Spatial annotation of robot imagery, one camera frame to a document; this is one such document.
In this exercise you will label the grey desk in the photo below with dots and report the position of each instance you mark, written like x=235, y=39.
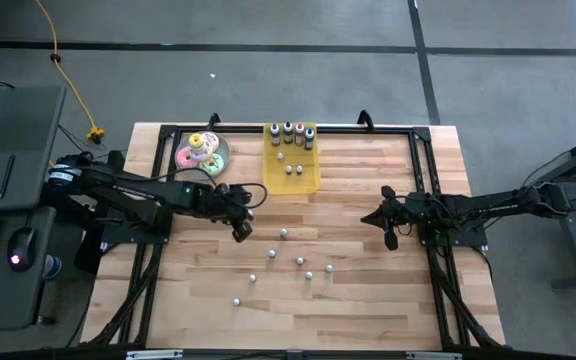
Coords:
x=18, y=125

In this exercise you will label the yellow translucent plastic bin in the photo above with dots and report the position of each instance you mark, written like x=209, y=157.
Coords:
x=293, y=185

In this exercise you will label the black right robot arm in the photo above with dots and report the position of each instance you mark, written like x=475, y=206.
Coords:
x=493, y=205

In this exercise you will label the black aluminium table frame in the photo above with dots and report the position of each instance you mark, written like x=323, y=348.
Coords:
x=368, y=131

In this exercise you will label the small yellow toy donut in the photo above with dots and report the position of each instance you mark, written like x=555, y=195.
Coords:
x=191, y=141

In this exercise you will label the green toy donut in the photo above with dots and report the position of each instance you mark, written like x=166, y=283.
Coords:
x=205, y=167

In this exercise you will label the dark small dropper bottle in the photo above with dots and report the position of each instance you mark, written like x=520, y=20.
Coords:
x=280, y=156
x=288, y=170

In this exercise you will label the large blue coloring bottle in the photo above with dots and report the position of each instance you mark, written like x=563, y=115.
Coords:
x=309, y=135

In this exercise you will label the black upright post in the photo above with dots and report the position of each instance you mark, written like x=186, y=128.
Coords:
x=90, y=247

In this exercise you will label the large pink coloring bottle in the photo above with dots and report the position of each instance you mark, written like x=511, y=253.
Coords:
x=299, y=131

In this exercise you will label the round clear plate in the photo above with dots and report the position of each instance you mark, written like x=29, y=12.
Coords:
x=226, y=150

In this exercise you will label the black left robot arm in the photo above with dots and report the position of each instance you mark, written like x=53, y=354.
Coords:
x=138, y=192

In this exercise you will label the large black-tipped coloring bottle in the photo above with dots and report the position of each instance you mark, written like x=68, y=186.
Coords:
x=288, y=127
x=274, y=131

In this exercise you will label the silver metal bracket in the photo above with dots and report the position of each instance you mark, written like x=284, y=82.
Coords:
x=154, y=355
x=433, y=356

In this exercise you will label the dark green dropper bottle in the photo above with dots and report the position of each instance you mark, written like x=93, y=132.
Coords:
x=308, y=275

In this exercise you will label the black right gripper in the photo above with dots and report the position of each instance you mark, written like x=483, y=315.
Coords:
x=410, y=217

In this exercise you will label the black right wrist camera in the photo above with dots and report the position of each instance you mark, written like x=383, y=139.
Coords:
x=416, y=197

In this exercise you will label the black pen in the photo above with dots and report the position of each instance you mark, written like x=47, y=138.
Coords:
x=7, y=176

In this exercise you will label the purple toy donut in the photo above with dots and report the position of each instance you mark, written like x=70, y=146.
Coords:
x=200, y=155

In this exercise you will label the orange label dropper bottle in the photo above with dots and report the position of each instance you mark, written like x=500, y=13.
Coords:
x=252, y=277

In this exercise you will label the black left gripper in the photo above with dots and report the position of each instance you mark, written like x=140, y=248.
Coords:
x=228, y=202

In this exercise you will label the pink toy donut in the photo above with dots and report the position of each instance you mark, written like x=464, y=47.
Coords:
x=180, y=159

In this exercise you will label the black computer mouse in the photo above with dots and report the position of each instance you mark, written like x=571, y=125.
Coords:
x=20, y=245

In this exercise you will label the dark dropper bottle white label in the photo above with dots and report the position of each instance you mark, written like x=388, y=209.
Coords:
x=299, y=170
x=329, y=268
x=283, y=232

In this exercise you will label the black metal stand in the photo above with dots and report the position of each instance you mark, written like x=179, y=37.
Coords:
x=575, y=240

